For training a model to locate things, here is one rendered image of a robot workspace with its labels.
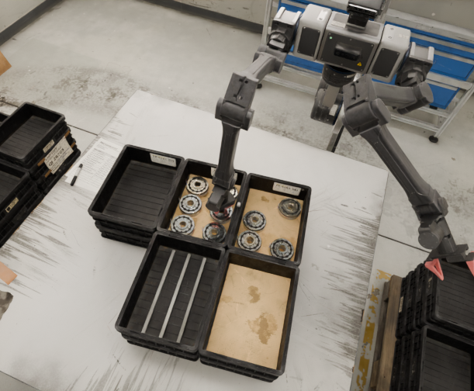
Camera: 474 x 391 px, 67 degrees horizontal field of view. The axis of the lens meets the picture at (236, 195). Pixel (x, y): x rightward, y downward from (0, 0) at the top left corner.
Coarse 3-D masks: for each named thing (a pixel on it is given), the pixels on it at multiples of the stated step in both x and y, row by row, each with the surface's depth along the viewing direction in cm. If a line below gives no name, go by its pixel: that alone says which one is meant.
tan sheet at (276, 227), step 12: (252, 192) 170; (264, 192) 170; (252, 204) 166; (264, 204) 166; (276, 204) 167; (300, 204) 168; (276, 216) 163; (300, 216) 164; (240, 228) 158; (276, 228) 160; (288, 228) 160; (264, 240) 156; (264, 252) 153
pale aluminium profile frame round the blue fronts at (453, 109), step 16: (272, 0) 274; (384, 0) 303; (384, 16) 251; (288, 64) 313; (272, 80) 328; (448, 80) 267; (464, 96) 274; (432, 112) 294; (448, 112) 292; (432, 128) 306
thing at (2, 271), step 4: (0, 264) 155; (0, 268) 154; (4, 268) 154; (8, 268) 154; (0, 272) 153; (4, 272) 153; (8, 272) 154; (12, 272) 154; (0, 276) 152; (4, 276) 152; (8, 276) 153; (12, 276) 153; (16, 276) 153; (4, 280) 152; (8, 280) 152; (8, 284) 151
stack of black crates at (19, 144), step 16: (16, 112) 222; (32, 112) 232; (48, 112) 225; (0, 128) 214; (16, 128) 226; (32, 128) 228; (48, 128) 229; (64, 128) 227; (0, 144) 218; (16, 144) 220; (32, 144) 221; (48, 144) 218; (0, 160) 213; (16, 160) 207; (32, 160) 210; (64, 160) 237; (32, 176) 215; (48, 176) 228
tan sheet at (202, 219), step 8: (192, 176) 173; (200, 176) 173; (184, 192) 167; (208, 192) 168; (232, 208) 164; (192, 216) 160; (200, 216) 160; (208, 216) 161; (200, 224) 158; (224, 224) 159; (200, 232) 156
